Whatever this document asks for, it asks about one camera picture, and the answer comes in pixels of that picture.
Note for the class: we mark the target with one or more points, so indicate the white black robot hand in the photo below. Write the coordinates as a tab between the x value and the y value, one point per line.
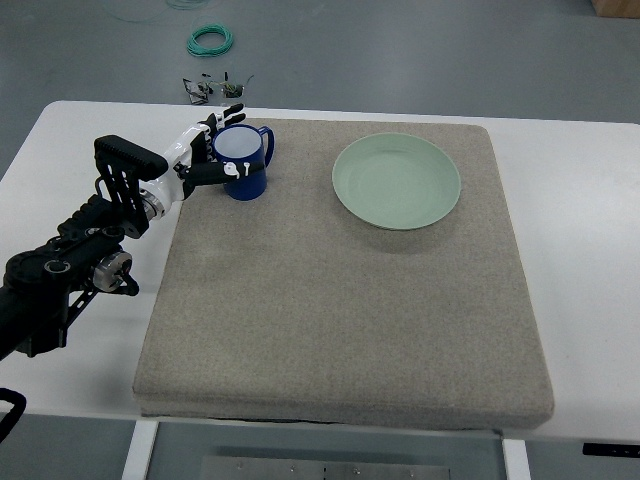
190	162

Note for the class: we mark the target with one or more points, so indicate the blue mug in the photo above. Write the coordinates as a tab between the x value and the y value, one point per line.
245	153

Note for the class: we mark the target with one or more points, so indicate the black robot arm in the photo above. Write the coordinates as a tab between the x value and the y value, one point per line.
45	290

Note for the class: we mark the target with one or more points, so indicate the light green plate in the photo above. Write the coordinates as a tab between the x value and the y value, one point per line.
396	181

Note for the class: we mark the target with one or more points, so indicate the grey fabric mat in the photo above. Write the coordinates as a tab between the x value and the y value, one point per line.
290	308

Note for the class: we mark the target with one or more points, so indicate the cardboard box corner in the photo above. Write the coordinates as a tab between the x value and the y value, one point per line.
626	9

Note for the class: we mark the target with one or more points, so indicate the black table control panel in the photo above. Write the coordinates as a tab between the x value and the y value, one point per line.
611	450

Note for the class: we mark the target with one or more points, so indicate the white table leg frame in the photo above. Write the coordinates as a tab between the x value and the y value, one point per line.
138	458

